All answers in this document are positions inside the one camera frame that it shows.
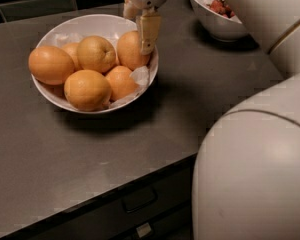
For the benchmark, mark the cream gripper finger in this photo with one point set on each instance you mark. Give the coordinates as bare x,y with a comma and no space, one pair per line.
130,11
148,25

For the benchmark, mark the white paper in orange bowl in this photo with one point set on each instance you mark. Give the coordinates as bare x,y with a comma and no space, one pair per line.
131,74

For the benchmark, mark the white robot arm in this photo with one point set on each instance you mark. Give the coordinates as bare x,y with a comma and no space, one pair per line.
246,179

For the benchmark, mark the black drawer handle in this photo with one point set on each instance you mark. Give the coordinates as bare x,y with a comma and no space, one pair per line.
139,199

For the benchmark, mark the white bowl with oranges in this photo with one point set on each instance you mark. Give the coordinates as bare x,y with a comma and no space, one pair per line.
110,27

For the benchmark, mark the white bowl with strawberries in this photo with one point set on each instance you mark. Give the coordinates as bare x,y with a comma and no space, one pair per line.
219,27

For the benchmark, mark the dark upper drawer front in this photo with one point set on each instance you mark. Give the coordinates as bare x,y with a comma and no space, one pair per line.
103,217

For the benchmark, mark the hidden back orange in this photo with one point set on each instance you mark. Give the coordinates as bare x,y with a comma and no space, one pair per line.
71,49

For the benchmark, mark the red strawberries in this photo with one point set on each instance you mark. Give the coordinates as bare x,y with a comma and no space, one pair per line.
221,8

